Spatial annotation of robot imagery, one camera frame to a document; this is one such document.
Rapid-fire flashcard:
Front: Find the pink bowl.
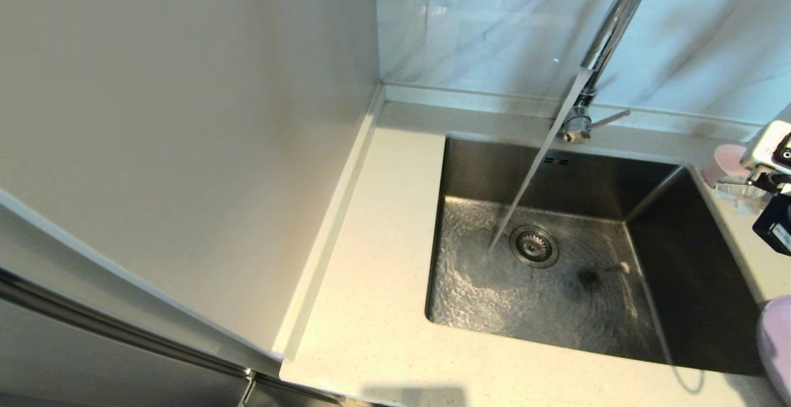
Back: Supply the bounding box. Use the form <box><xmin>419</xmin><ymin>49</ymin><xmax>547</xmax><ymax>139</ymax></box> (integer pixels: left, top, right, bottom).
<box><xmin>701</xmin><ymin>143</ymin><xmax>752</xmax><ymax>189</ymax></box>

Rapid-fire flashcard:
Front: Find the lilac plate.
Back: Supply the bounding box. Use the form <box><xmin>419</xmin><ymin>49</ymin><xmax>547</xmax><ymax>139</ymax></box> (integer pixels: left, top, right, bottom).
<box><xmin>757</xmin><ymin>296</ymin><xmax>791</xmax><ymax>403</ymax></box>

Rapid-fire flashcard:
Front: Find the chrome faucet lever handle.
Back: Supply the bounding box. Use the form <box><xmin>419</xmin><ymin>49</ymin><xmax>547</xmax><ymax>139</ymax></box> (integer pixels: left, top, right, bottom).
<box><xmin>561</xmin><ymin>109</ymin><xmax>631</xmax><ymax>145</ymax></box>

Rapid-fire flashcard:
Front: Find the stainless steel sink basin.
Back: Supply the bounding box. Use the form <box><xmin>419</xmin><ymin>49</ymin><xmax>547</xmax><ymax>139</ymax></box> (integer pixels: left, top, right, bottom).
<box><xmin>425</xmin><ymin>135</ymin><xmax>767</xmax><ymax>378</ymax></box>

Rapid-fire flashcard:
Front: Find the running water stream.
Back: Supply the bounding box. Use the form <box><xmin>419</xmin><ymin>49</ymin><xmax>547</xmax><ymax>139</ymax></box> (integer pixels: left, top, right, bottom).
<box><xmin>486</xmin><ymin>67</ymin><xmax>593</xmax><ymax>254</ymax></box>

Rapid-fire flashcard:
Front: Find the chrome gooseneck faucet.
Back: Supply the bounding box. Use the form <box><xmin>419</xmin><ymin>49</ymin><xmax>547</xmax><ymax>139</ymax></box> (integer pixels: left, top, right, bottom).
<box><xmin>559</xmin><ymin>0</ymin><xmax>656</xmax><ymax>142</ymax></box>

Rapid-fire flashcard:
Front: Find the round metal drain strainer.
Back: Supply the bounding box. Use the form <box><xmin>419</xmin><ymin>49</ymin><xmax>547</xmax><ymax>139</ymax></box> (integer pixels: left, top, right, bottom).
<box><xmin>509</xmin><ymin>225</ymin><xmax>560</xmax><ymax>269</ymax></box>

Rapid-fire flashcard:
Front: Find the grey cabinet door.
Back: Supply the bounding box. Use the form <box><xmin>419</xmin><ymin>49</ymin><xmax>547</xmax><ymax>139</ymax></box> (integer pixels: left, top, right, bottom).
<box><xmin>0</xmin><ymin>185</ymin><xmax>282</xmax><ymax>407</ymax></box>

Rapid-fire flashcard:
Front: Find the steel bar door handle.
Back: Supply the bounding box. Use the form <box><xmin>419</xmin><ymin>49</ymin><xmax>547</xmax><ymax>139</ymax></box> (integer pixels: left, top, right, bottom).
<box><xmin>0</xmin><ymin>265</ymin><xmax>255</xmax><ymax>382</ymax></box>

